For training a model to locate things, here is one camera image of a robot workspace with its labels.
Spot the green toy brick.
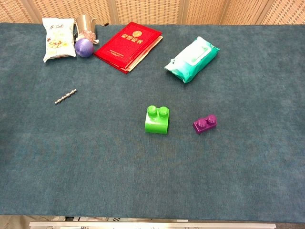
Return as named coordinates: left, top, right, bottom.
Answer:
left=144, top=105, right=170, bottom=135

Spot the purple toy brick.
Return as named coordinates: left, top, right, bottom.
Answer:
left=192, top=114, right=218, bottom=135

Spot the teal table cloth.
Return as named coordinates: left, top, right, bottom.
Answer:
left=0, top=22, right=305, bottom=224

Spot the green wet wipes pack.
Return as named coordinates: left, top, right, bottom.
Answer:
left=164, top=36, right=221, bottom=84

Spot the red certificate booklet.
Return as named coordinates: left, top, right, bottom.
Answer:
left=93, top=21, right=164, bottom=74

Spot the small metal camshaft rod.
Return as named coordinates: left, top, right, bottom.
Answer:
left=54, top=88, right=78, bottom=105

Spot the purple ball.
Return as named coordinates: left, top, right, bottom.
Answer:
left=74, top=38, right=95, bottom=58

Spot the pink crumpled ribbon ball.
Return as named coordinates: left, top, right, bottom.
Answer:
left=77, top=30, right=100, bottom=45

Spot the woven folding screen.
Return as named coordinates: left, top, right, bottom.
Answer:
left=0, top=0, right=305, bottom=25

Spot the white snack bag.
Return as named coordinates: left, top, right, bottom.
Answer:
left=41, top=18, right=77, bottom=63

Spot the metal cup with handle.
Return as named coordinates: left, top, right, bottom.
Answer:
left=74, top=14, right=110, bottom=41

